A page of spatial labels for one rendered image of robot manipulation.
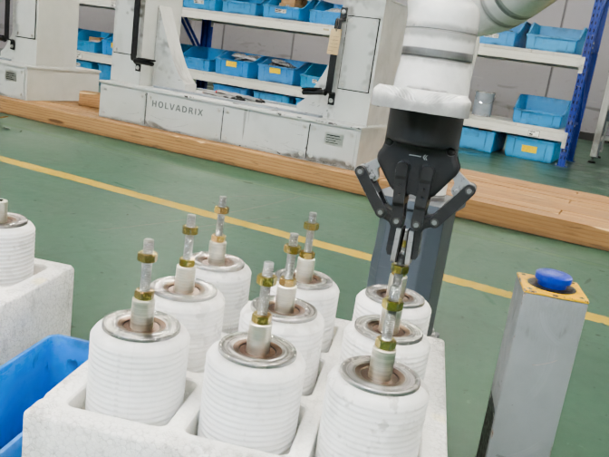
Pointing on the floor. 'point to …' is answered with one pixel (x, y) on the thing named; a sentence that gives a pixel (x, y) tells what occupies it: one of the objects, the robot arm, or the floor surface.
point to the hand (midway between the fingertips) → (403, 244)
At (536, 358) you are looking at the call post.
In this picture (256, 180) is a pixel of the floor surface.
